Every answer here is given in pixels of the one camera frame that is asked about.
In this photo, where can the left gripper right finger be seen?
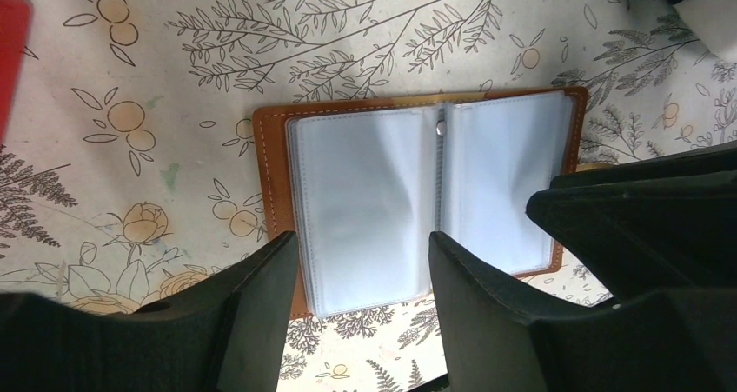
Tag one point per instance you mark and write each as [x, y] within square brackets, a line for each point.
[500, 334]

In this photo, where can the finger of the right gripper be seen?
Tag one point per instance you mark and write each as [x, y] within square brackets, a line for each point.
[638, 236]
[695, 162]

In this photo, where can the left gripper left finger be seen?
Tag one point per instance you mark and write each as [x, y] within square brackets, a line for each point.
[225, 333]

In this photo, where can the brown leather card holder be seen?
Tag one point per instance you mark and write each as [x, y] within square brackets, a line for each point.
[363, 183]

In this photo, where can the red bin with card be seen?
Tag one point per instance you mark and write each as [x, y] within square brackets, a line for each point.
[15, 27]

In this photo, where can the black white checkered pillow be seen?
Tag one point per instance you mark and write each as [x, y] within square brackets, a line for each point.
[713, 22]

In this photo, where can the floral table mat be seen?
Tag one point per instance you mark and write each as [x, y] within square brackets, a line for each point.
[129, 169]

